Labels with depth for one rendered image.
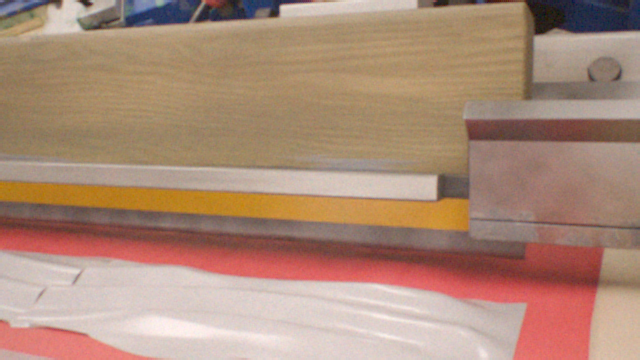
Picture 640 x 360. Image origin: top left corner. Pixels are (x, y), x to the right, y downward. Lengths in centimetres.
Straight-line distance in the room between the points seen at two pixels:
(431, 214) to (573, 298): 6
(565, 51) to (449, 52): 23
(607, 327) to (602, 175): 5
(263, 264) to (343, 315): 8
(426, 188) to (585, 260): 8
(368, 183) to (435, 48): 6
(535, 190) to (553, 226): 1
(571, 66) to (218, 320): 33
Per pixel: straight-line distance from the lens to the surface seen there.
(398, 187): 26
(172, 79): 32
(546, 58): 49
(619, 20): 98
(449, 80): 26
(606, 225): 25
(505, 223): 25
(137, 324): 25
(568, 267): 30
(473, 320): 23
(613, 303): 26
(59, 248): 37
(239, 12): 101
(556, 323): 25
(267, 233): 31
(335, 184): 27
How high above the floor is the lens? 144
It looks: 42 degrees down
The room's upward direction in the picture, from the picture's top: 20 degrees counter-clockwise
